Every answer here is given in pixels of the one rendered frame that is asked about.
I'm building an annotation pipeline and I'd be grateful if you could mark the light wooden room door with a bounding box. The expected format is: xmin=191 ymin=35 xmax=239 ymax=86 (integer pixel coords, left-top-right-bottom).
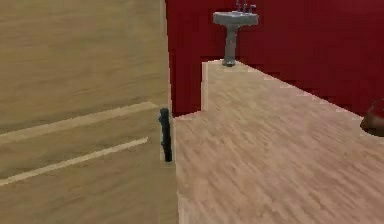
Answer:
xmin=0 ymin=0 xmax=179 ymax=224

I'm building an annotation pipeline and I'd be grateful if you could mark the brown rounded object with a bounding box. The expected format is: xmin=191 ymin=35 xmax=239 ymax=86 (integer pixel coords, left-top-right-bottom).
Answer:
xmin=359 ymin=98 xmax=384 ymax=138

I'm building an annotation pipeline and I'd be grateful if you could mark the grey pedestal sink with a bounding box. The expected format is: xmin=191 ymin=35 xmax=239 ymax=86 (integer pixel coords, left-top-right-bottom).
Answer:
xmin=212 ymin=0 xmax=260 ymax=68

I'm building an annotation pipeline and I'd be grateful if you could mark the black door handle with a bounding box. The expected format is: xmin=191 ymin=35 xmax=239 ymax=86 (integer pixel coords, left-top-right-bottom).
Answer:
xmin=158 ymin=107 xmax=174 ymax=163

